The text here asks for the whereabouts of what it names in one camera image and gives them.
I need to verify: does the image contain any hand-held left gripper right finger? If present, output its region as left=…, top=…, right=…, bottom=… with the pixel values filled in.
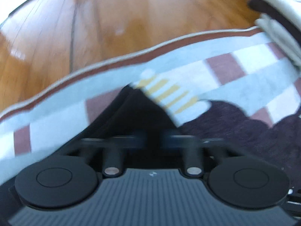
left=150, top=131, right=223, bottom=176

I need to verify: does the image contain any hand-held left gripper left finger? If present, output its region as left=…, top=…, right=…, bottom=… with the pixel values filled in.
left=80, top=131, right=147, bottom=177

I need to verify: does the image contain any white garment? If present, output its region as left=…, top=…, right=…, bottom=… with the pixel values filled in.
left=247, top=0, right=301, bottom=68

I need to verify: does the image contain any white yellow striped cloth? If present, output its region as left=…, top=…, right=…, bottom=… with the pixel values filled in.
left=130, top=69, right=211, bottom=128

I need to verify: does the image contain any dark purple-brown cloth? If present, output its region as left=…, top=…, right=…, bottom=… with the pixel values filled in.
left=178, top=100, right=301, bottom=194

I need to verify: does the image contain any checkered mat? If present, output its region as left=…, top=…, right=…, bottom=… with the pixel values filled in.
left=0, top=27, right=301, bottom=184

